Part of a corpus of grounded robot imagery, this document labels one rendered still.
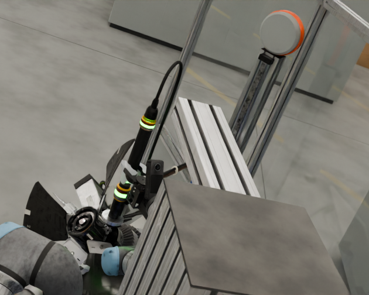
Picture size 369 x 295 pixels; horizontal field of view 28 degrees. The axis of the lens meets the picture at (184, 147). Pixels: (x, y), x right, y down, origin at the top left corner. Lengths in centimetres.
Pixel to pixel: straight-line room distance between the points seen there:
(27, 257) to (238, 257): 83
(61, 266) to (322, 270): 82
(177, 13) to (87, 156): 281
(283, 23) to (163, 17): 510
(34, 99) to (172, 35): 237
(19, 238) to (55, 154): 340
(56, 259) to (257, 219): 74
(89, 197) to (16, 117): 282
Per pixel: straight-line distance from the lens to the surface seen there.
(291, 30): 262
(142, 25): 773
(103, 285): 225
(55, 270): 175
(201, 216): 107
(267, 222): 113
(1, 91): 580
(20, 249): 177
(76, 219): 242
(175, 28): 772
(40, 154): 511
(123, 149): 254
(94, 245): 237
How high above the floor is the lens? 257
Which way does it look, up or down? 26 degrees down
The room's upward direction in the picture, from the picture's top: 22 degrees clockwise
